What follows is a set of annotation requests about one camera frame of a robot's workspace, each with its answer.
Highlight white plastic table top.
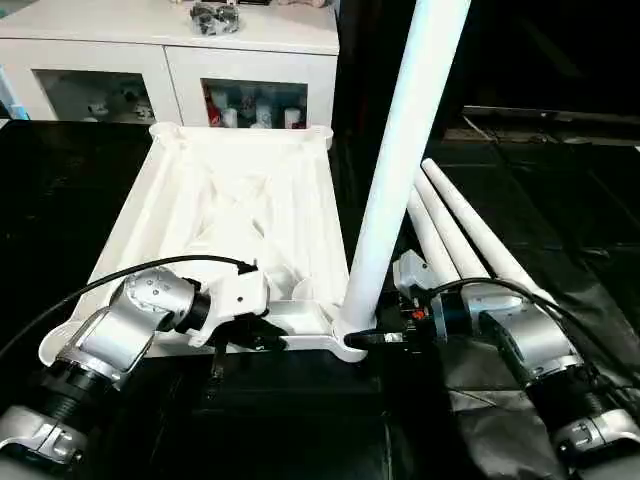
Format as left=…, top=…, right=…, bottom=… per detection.
left=38, top=122, right=366, bottom=366

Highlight white plastic table leg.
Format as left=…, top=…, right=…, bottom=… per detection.
left=413, top=168, right=491, bottom=283
left=405, top=185, right=461, bottom=286
left=422, top=157, right=556, bottom=306
left=335, top=0, right=473, bottom=343

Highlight black work mat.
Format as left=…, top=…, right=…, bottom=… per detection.
left=0, top=118, right=640, bottom=480

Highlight crumpled black plastic sheet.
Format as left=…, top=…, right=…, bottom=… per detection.
left=440, top=280, right=640, bottom=480

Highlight dark low furniture silver edge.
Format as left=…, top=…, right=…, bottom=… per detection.
left=462, top=103, right=640, bottom=141

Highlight white cabinet with glass doors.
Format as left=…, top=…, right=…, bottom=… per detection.
left=0, top=0, right=341, bottom=131

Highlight light blue plastic item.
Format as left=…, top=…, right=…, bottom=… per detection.
left=0, top=70, right=26, bottom=121

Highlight grey bundle of small items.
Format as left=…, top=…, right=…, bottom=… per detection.
left=190, top=3, right=241, bottom=36

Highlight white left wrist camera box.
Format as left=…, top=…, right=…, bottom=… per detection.
left=190, top=265, right=271, bottom=346

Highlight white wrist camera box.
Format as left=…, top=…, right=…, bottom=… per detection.
left=190, top=265, right=271, bottom=346
left=392, top=250, right=441, bottom=311

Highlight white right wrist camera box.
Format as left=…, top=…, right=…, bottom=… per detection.
left=392, top=250, right=441, bottom=311

